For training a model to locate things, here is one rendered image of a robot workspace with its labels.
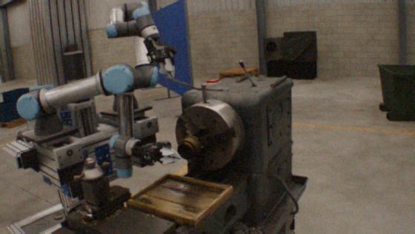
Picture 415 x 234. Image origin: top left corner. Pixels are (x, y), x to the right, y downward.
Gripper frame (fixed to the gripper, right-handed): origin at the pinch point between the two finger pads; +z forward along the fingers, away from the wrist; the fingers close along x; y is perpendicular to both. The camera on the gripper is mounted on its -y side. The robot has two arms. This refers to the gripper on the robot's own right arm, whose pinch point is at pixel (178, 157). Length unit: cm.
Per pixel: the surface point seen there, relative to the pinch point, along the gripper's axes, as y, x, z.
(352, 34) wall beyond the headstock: -1011, 78, -58
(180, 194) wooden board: -4.6, -19.5, -3.0
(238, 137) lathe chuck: -27.7, 3.3, 11.9
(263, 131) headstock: -42.6, 3.3, 17.9
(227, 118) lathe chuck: -24.2, 11.8, 7.8
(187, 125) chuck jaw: -18.0, 7.5, -8.6
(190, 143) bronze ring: -9.9, 2.8, -1.7
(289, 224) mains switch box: -75, -63, 28
